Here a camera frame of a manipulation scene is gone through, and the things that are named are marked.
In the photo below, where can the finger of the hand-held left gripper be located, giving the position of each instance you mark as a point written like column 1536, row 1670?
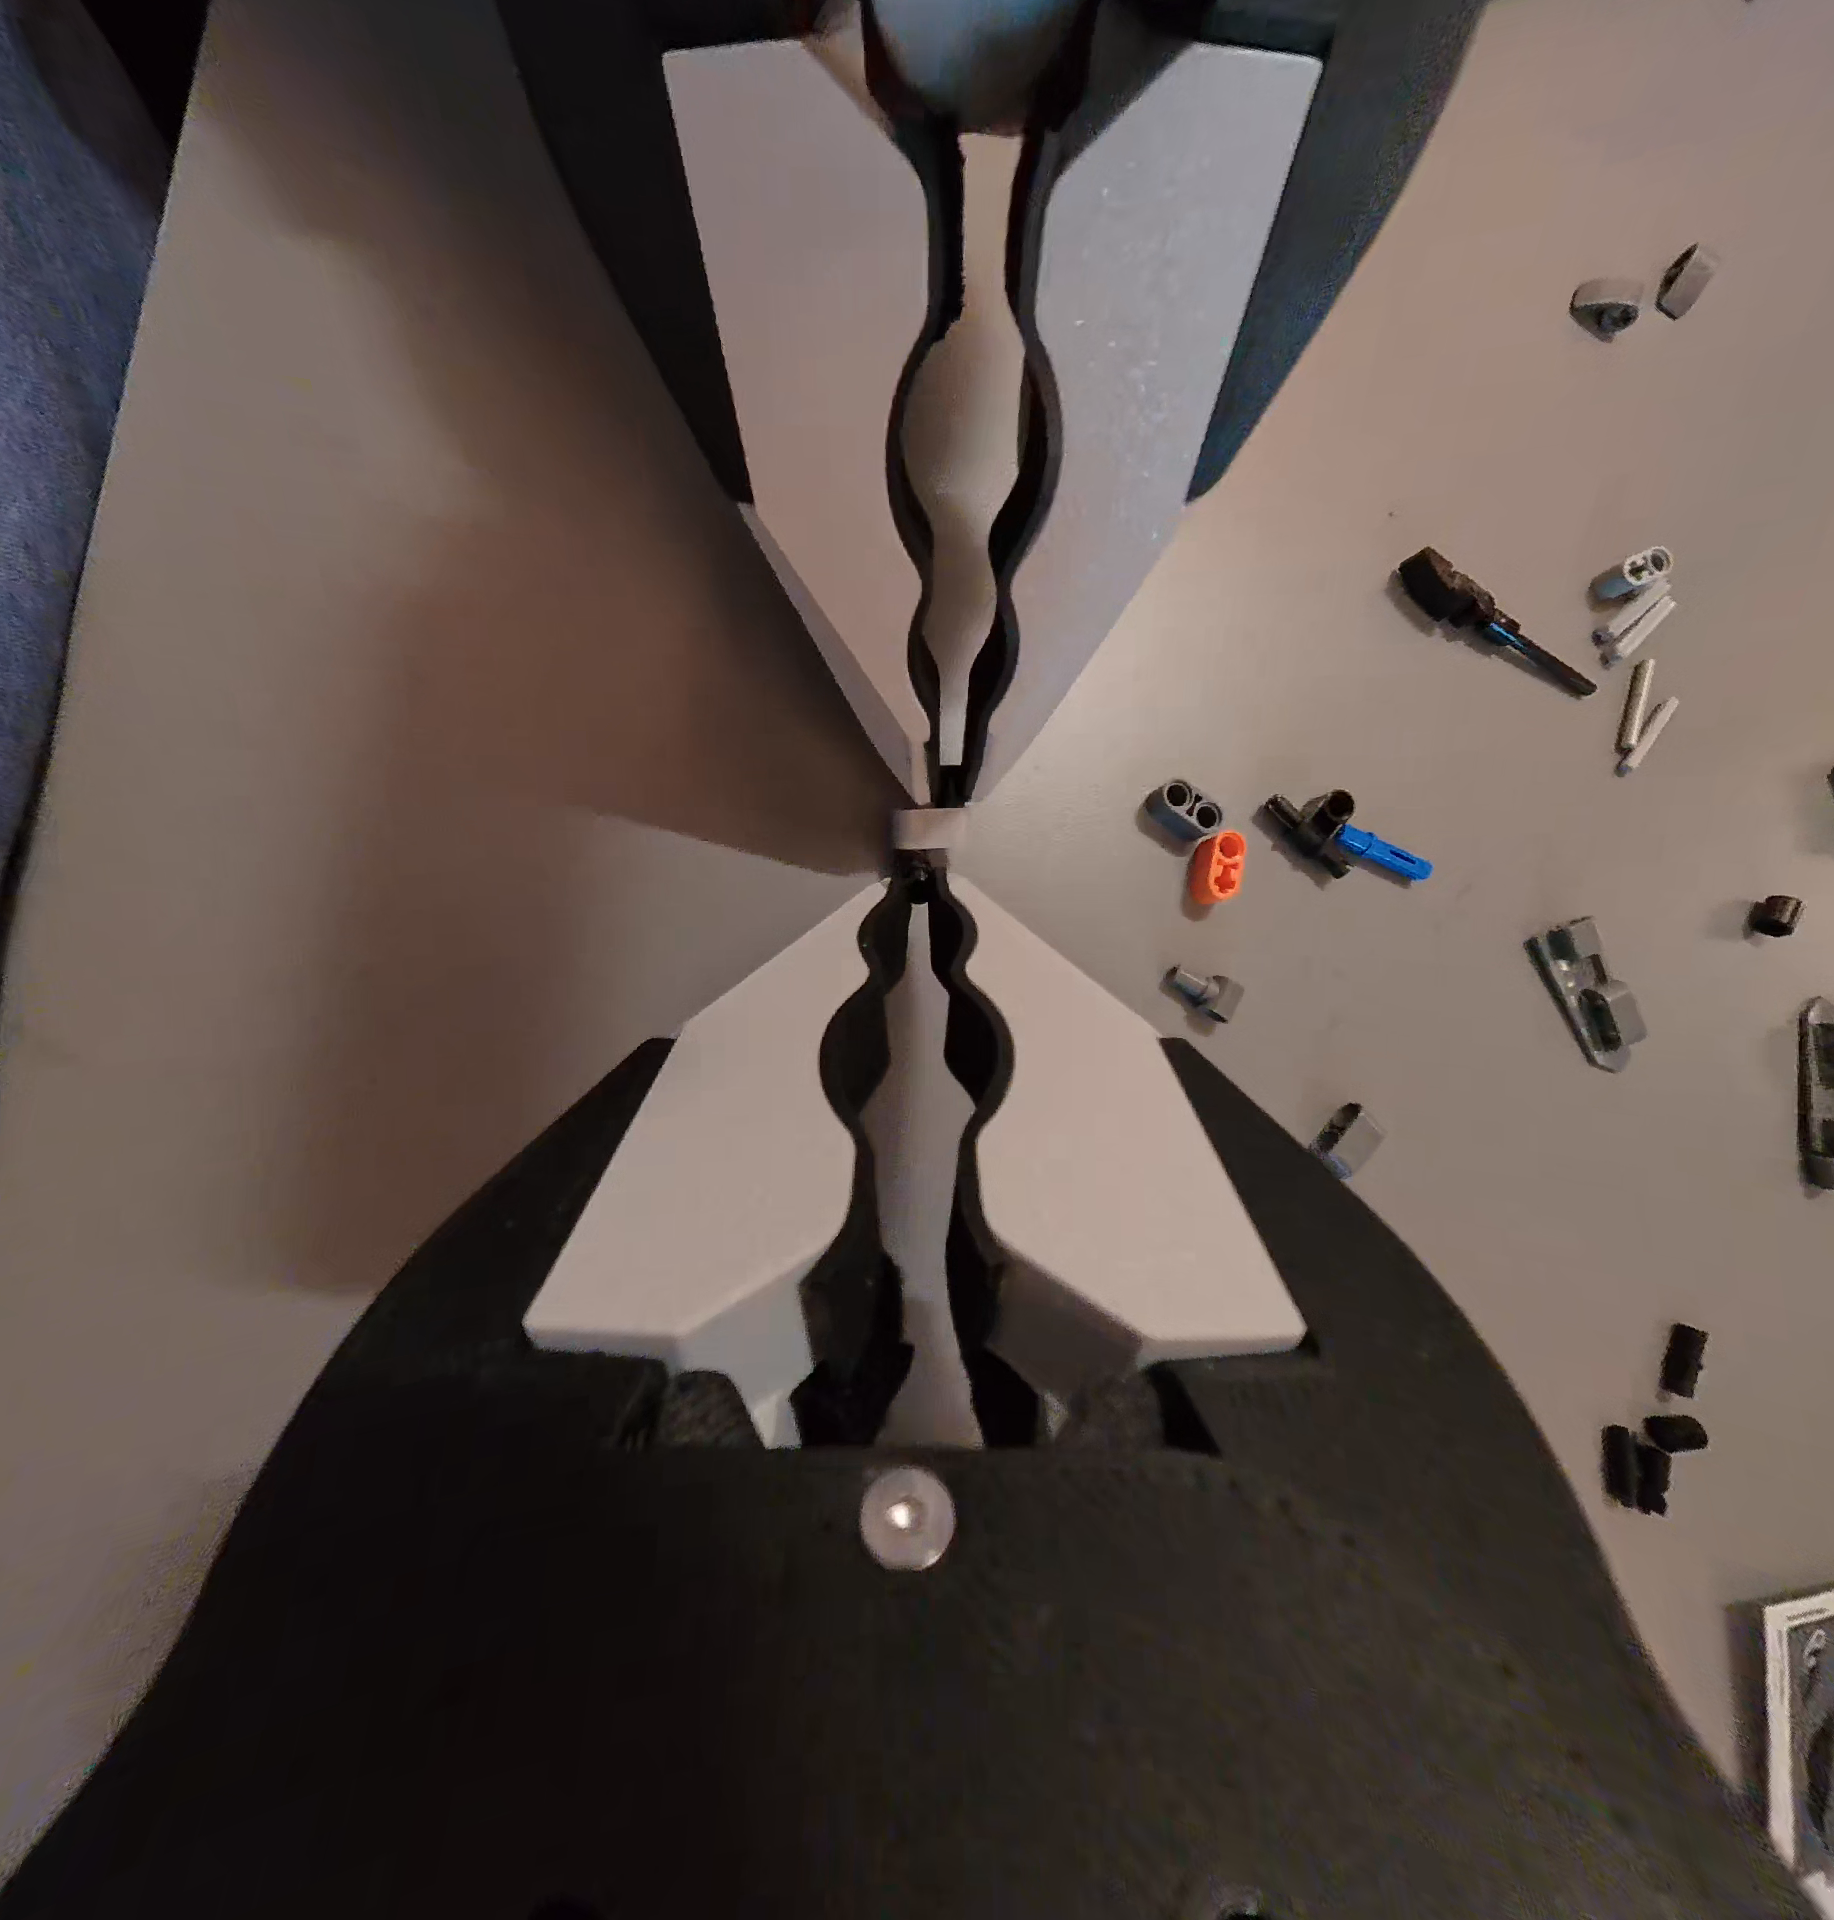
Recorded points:
column 812, row 376
column 1157, row 330

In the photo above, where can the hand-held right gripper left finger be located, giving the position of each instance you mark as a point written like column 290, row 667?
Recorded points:
column 723, row 1170

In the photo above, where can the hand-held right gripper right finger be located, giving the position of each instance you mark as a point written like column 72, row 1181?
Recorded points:
column 1113, row 1185

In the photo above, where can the small black lego pin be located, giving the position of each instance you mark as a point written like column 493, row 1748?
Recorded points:
column 918, row 865

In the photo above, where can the light grey lego connector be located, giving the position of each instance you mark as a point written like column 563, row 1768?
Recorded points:
column 927, row 829

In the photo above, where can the grey lego pin connector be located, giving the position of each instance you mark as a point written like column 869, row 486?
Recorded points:
column 1209, row 992

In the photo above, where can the grey lego block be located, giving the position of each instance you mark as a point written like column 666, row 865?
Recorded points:
column 1344, row 1140

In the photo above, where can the orange two-hole lego beam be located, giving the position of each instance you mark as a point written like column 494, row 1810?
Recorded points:
column 1216, row 871

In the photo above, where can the dark grey two-hole lego connector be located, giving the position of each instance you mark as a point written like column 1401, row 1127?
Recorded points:
column 1187, row 810

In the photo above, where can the black lego piece with axle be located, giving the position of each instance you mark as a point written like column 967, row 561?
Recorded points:
column 1448, row 587

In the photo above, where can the grey curved lego piece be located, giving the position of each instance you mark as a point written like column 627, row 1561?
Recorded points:
column 1606, row 306

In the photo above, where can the grey flat lego panel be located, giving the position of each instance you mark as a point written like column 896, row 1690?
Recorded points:
column 1587, row 992

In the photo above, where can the grey small lego piece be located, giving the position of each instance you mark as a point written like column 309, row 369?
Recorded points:
column 1684, row 280

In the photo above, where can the grey two-hole lego beam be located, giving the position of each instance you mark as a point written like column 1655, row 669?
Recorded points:
column 1630, row 576

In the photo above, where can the black lego bush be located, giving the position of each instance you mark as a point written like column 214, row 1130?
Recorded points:
column 1776, row 917

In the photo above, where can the lego instruction booklet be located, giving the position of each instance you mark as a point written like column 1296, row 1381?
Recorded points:
column 1823, row 1726

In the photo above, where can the black connector with blue pin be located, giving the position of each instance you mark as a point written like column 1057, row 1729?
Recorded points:
column 1344, row 840

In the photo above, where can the light grey axle pair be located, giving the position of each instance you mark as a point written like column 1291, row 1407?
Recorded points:
column 1647, row 737

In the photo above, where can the person's blue clothing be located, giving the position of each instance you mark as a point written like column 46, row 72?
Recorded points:
column 33, row 525

